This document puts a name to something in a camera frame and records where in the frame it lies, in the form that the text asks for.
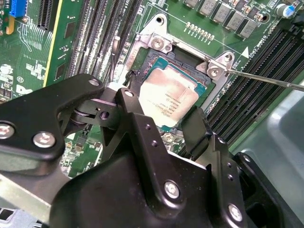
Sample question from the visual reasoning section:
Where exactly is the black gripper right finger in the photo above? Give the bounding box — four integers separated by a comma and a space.
182, 105, 294, 228

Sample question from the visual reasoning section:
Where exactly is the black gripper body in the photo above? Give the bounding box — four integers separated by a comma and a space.
51, 152, 226, 228

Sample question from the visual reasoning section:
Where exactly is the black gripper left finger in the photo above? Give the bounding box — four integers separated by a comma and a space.
0, 70, 188, 215

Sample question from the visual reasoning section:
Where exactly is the silver CPU chip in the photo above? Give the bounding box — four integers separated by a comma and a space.
136, 57, 208, 133

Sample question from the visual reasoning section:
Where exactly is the thin metal locking lever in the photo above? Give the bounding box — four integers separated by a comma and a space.
223, 67, 304, 93

